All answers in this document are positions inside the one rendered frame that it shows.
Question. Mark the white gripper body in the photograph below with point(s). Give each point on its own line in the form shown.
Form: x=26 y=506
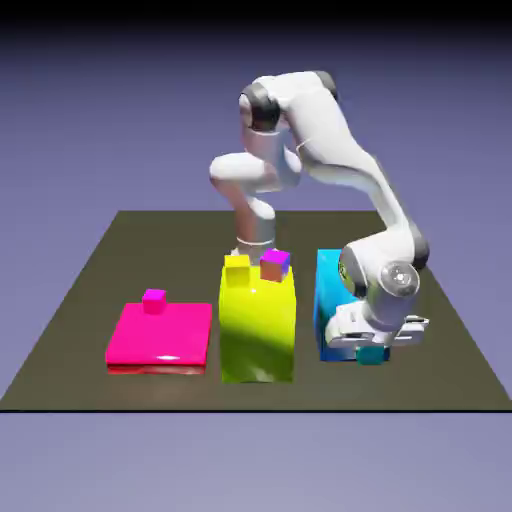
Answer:
x=348 y=320

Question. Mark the small teal cube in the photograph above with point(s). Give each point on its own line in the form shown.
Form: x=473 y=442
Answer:
x=370 y=356

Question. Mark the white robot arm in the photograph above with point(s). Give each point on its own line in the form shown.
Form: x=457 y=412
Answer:
x=336 y=132

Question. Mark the small purple and orange cube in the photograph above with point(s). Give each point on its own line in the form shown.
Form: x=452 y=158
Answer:
x=272 y=268

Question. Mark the small yellow cube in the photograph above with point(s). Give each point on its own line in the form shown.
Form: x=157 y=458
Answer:
x=237 y=272

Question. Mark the small magenta cube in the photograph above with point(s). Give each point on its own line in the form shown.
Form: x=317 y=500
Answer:
x=154 y=302

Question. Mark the large blue box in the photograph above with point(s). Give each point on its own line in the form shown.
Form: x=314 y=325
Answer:
x=326 y=280

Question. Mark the large yellow box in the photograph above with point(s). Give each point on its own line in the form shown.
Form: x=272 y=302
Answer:
x=256 y=320

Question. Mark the large pink box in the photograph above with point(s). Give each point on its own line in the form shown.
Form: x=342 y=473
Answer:
x=160 y=336

